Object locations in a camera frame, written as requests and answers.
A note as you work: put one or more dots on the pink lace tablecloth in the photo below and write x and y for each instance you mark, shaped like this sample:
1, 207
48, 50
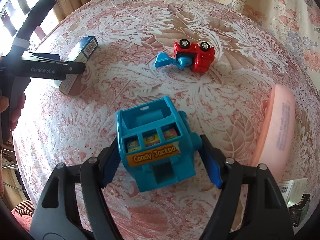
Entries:
227, 103

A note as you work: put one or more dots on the white medicine box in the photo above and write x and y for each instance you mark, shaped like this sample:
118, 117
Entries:
292, 190

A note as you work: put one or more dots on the small blue white box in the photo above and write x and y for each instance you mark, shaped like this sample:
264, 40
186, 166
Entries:
78, 57

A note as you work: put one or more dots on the striped red white cloth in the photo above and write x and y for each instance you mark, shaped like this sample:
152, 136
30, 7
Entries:
23, 213

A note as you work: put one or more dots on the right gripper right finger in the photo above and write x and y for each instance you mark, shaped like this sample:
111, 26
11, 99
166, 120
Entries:
265, 215

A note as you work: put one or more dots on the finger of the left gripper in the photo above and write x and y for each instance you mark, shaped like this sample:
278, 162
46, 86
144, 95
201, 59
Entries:
71, 68
45, 58

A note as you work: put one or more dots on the black shaver box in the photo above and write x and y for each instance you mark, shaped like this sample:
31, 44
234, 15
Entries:
298, 211

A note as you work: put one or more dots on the pink glasses case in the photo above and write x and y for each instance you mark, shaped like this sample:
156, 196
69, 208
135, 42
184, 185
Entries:
274, 143

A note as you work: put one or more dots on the blue candy jackpot toy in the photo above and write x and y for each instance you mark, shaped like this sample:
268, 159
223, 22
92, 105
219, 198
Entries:
156, 144

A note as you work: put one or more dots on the floral bed sheet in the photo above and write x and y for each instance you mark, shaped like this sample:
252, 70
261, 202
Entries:
295, 23

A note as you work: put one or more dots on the red toy truck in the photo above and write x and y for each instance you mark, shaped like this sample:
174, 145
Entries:
197, 57

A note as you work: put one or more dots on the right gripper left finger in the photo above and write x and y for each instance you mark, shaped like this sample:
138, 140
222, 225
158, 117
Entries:
72, 204

